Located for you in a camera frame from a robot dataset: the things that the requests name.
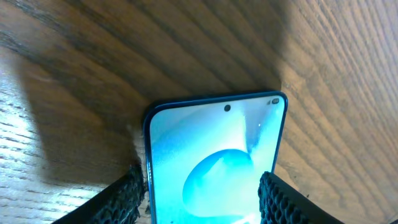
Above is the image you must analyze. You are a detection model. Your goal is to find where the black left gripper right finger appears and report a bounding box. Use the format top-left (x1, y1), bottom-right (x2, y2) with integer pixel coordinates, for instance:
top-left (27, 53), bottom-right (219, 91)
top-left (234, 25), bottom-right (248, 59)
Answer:
top-left (257, 172), bottom-right (340, 224)

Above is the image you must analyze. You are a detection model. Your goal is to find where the blue Samsung Galaxy smartphone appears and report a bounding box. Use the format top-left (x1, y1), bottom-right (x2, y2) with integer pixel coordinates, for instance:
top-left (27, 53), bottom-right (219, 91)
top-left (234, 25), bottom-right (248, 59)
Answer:
top-left (143, 91), bottom-right (288, 223)

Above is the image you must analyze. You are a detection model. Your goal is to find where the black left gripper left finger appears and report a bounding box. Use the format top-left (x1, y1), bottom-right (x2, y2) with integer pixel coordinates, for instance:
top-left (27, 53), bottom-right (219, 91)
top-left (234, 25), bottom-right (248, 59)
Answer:
top-left (55, 165), bottom-right (146, 224)

